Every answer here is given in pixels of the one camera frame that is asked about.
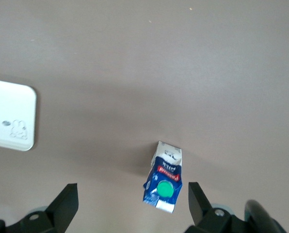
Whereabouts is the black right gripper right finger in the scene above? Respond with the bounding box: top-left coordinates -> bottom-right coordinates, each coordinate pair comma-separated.
185,182 -> 247,233

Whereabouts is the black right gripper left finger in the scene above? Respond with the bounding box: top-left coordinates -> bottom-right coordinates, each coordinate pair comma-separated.
3,183 -> 80,233

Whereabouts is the blue milk carton green cap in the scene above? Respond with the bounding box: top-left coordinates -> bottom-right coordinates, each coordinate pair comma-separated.
142,141 -> 184,214

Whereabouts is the beige plastic tray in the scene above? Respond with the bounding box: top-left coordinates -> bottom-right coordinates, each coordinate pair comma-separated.
0,79 -> 37,151

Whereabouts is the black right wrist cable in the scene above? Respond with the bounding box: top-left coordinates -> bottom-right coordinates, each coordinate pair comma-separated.
243,200 -> 289,233

